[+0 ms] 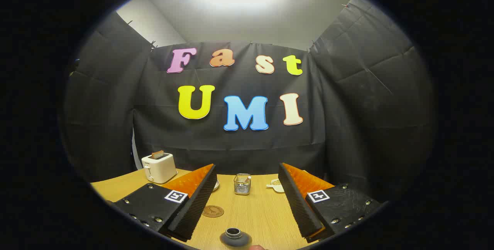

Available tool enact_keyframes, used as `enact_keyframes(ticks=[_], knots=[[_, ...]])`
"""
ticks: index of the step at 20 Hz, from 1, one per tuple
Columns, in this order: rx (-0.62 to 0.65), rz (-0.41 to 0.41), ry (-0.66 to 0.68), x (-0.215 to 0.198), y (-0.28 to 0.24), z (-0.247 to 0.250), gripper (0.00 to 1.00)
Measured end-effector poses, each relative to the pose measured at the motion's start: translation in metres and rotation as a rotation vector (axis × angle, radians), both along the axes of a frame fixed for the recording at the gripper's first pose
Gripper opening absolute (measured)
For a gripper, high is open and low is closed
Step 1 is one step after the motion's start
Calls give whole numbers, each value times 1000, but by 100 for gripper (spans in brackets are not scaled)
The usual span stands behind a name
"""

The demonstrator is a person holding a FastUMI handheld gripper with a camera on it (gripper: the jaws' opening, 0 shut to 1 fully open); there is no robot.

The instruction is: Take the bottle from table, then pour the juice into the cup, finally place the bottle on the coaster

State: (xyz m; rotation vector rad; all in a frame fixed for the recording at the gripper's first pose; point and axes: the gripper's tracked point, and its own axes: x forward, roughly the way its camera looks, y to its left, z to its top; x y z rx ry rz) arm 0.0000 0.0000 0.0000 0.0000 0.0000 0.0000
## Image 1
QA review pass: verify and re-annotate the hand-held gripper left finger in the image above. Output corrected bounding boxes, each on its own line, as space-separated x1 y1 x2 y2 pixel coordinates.
110 163 217 242

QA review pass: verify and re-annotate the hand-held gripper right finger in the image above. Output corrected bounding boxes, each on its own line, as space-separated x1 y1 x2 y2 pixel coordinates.
278 162 386 243

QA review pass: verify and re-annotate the round cork coaster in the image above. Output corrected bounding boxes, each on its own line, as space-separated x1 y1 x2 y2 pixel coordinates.
202 205 225 218

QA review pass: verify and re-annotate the grey juice bottle green label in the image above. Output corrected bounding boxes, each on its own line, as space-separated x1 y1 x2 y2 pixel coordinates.
220 227 253 248

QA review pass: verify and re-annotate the white divided dish with beans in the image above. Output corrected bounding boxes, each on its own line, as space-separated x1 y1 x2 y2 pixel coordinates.
266 179 285 193

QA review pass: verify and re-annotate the wooden table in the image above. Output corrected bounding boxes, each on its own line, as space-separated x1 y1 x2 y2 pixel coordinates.
91 168 336 250

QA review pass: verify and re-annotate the white toaster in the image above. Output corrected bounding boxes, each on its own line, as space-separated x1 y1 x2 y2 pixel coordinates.
141 152 178 184

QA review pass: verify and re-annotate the black backdrop cloth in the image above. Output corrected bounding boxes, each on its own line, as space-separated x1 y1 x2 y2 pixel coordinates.
62 0 436 200

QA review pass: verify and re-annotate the small metal wire basket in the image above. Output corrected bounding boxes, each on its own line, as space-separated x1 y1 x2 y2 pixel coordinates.
233 173 252 196

